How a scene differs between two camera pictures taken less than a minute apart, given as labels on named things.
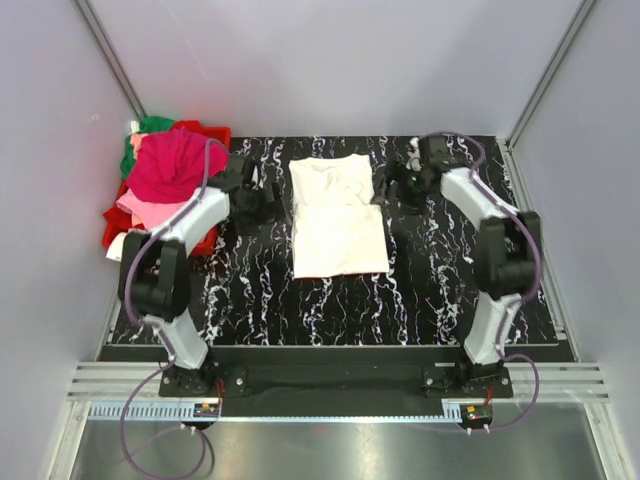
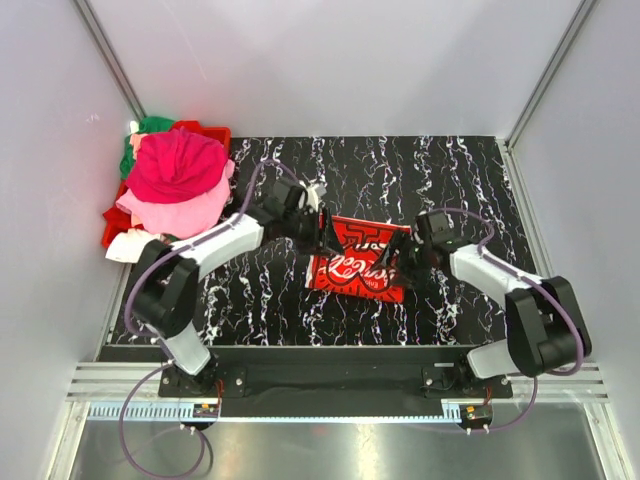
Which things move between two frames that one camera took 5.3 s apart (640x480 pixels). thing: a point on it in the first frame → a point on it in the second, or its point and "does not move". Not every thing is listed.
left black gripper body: (256, 209) → (303, 228)
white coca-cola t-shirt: (336, 229) → (359, 260)
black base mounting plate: (336, 377) does not move
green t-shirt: (148, 124) does not move
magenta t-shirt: (170, 165) does not move
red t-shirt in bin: (118, 222) does not move
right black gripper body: (409, 191) → (414, 253)
